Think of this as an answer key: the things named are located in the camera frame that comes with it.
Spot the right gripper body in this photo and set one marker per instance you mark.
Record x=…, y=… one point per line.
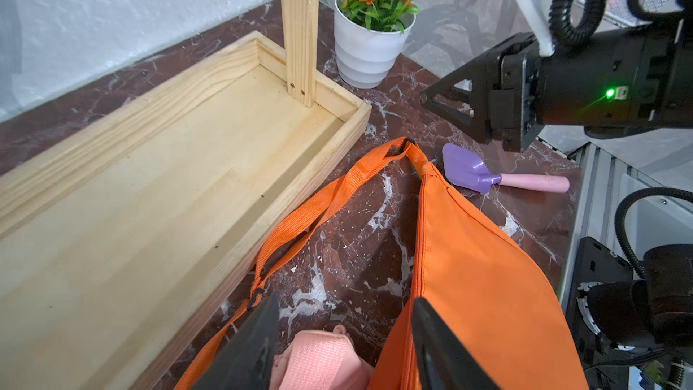
x=620, y=83

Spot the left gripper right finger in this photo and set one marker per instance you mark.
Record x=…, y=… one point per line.
x=442, y=360

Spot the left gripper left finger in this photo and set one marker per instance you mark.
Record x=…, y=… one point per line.
x=247, y=360

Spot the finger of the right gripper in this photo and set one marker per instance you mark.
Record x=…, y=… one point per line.
x=461, y=99

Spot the pink sling bag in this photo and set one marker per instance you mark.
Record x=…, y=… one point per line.
x=321, y=359

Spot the light orange sling bag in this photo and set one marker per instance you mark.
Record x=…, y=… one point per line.
x=489, y=292

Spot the purple pink brush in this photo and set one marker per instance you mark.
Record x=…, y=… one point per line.
x=466, y=169

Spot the potted flower plant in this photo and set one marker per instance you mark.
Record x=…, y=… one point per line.
x=369, y=37

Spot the wooden hanging rack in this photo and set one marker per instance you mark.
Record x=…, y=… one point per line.
x=119, y=244

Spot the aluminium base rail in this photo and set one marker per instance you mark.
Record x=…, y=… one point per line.
x=612, y=216

